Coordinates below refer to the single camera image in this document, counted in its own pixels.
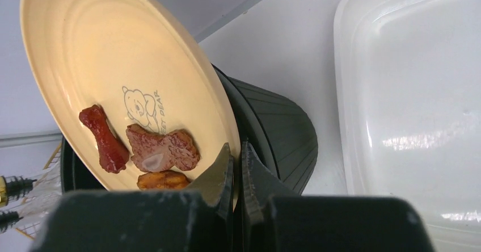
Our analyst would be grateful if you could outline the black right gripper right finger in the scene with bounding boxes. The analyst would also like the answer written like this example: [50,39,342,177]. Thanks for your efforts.
[241,142,434,251]

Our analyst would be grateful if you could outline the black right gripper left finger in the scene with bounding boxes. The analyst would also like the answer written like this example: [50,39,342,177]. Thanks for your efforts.
[30,144,234,251]

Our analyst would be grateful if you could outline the gold wire basket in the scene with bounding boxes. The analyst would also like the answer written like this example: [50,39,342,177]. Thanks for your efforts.
[14,144,62,240]

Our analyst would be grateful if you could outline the brown oil dispenser bottle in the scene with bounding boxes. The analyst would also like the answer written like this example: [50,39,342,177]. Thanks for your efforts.
[1,176,37,207]

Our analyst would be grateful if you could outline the clear oil dispenser bottle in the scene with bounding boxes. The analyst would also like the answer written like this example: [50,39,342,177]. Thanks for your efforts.
[0,211,23,234]

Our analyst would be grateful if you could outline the orange plate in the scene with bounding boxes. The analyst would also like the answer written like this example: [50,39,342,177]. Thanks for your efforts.
[20,0,241,191]

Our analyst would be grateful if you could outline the orange fried patty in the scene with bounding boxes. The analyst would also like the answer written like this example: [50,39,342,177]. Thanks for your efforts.
[137,170,191,190]

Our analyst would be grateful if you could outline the black ribbed trash bin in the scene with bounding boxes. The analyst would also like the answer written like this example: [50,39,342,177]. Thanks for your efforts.
[49,66,318,194]

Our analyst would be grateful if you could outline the brown meat slice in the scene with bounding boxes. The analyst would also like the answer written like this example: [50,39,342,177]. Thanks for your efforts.
[126,124,200,173]

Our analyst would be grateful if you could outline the red chicken drumstick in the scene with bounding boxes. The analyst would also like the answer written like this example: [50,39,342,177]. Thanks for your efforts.
[79,104,130,174]

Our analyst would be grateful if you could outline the white square tub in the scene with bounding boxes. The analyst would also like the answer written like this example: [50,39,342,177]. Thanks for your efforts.
[334,0,480,251]

